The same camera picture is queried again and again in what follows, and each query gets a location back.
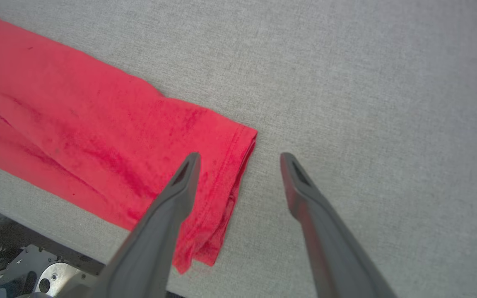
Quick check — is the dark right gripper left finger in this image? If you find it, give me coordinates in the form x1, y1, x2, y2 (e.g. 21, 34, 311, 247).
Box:
58, 152, 202, 298

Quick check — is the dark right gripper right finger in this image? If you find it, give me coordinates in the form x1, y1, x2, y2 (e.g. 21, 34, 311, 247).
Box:
280, 152, 397, 298

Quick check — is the red white sports jersey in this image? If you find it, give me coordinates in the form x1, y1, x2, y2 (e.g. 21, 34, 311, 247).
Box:
0, 6, 258, 275

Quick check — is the metal robot torso base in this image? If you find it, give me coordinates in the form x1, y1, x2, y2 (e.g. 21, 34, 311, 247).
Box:
0, 208, 107, 298

